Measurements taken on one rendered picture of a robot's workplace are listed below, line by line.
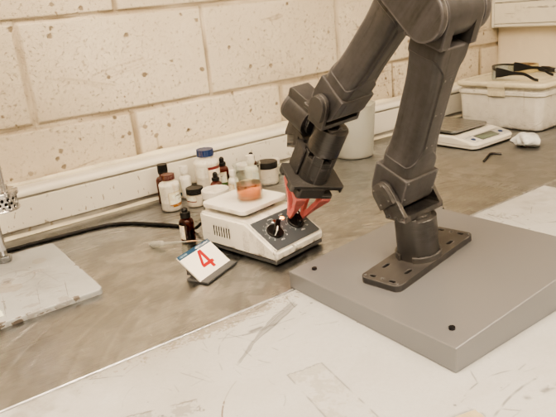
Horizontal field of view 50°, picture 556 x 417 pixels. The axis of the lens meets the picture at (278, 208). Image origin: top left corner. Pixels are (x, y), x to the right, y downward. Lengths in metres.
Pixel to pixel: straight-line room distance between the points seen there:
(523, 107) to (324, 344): 1.30
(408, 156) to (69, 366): 0.54
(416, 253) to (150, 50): 0.88
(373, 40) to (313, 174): 0.27
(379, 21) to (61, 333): 0.63
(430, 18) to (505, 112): 1.27
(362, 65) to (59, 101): 0.79
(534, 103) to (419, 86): 1.15
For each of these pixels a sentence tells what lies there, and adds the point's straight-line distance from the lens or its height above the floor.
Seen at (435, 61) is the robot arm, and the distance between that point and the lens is 0.77.
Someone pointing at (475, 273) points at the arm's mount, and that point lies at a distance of 0.89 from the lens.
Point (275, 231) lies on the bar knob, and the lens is 1.04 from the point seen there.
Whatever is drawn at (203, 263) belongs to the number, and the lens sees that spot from 1.04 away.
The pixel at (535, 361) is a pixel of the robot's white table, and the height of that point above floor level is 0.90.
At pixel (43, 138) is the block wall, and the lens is 1.44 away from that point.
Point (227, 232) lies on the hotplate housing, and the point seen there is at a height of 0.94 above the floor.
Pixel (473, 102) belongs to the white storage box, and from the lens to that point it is 2.05.
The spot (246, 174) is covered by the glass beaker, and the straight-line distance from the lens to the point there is 1.09.
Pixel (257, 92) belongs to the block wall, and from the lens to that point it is 1.67.
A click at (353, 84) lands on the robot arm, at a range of 0.89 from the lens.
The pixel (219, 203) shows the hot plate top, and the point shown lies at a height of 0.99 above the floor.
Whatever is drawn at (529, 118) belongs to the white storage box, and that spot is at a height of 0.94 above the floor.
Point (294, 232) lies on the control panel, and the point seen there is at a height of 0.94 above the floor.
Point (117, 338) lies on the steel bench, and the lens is 0.90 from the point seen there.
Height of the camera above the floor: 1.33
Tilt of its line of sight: 19 degrees down
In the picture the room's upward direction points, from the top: 6 degrees counter-clockwise
